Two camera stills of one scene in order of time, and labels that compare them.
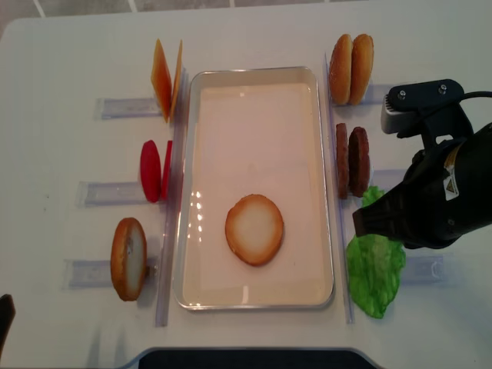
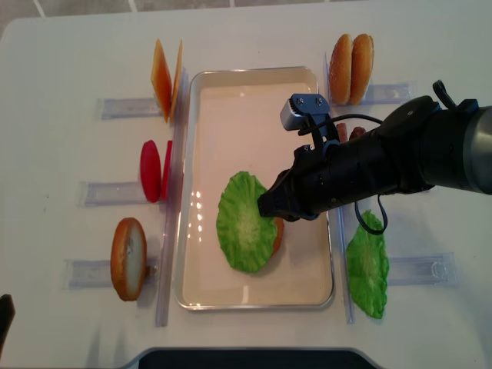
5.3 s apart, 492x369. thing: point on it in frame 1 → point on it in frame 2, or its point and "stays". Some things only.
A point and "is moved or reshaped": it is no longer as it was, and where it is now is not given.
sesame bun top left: [340, 73] stays
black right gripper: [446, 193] → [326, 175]
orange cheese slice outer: [161, 79] stays
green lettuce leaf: [371, 195] is moved or reshaped
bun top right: [363, 52] stays
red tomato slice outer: [151, 170] stays
